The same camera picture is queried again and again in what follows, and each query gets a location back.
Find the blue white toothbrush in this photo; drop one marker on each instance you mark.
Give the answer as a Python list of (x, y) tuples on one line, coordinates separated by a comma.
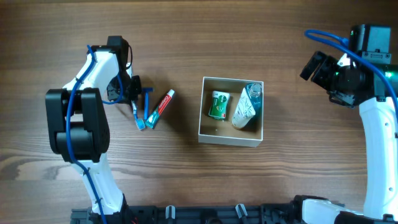
[(140, 123)]

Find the blue mouthwash bottle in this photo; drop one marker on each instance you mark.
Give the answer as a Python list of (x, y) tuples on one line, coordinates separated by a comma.
[(254, 91)]

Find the red white toothpaste tube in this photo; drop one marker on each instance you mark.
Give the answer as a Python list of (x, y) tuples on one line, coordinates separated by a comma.
[(155, 116)]

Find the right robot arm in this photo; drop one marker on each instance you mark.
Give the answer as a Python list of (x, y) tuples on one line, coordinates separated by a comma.
[(379, 121)]

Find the white lotion tube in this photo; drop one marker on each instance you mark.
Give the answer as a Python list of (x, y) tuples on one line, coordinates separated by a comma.
[(244, 111)]

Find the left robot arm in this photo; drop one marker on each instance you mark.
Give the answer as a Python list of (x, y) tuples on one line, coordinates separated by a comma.
[(78, 126)]

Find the white cardboard box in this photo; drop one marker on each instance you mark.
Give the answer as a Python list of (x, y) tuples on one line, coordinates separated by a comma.
[(221, 131)]

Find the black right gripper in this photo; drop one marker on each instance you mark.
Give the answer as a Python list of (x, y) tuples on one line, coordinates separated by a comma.
[(325, 72)]

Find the green soap packet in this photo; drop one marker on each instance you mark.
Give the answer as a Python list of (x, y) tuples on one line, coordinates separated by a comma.
[(219, 105)]

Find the blue disposable razor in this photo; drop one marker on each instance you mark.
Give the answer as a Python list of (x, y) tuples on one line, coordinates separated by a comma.
[(146, 92)]

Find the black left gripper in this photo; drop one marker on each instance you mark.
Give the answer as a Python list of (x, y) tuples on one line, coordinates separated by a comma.
[(135, 86)]

